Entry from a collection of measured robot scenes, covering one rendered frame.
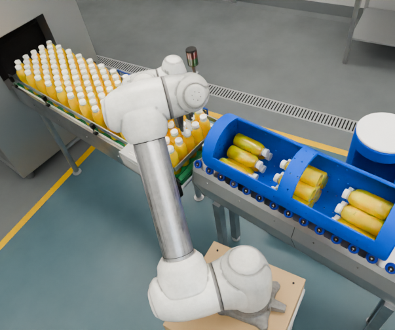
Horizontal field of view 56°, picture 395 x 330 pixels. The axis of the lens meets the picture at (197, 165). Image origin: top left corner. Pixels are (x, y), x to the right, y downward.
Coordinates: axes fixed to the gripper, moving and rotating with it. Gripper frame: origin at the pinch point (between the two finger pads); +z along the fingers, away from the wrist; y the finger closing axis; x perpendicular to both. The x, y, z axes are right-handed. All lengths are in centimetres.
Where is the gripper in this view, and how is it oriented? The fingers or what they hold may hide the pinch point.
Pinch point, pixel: (186, 128)
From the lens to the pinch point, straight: 190.0
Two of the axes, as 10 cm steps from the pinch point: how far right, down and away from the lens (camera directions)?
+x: -7.7, -4.2, 4.8
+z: 1.2, 6.4, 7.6
